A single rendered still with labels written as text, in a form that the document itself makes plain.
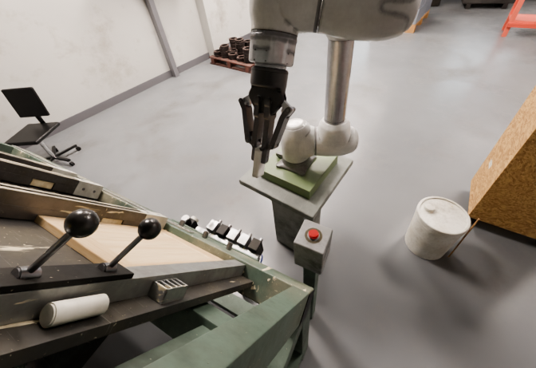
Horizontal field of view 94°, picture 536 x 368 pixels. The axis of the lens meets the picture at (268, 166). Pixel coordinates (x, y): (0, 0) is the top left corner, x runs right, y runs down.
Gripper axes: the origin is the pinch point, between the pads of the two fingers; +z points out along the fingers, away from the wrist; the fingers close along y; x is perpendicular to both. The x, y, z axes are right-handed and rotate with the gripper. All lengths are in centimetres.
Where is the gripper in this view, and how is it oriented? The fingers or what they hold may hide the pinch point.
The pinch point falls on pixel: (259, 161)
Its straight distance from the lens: 56.9
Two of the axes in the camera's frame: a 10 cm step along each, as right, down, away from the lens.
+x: 5.0, -2.6, 8.3
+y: 8.6, 2.8, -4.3
